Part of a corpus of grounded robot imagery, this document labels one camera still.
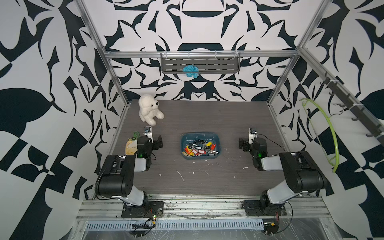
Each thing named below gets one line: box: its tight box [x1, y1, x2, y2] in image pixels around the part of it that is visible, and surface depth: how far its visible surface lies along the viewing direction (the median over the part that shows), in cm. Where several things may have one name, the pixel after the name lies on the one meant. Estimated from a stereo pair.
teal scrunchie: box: [182, 64, 200, 78], surface depth 93 cm
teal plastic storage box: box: [181, 131, 221, 160], surface depth 97 cm
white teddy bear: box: [138, 93, 165, 126], surface depth 98 cm
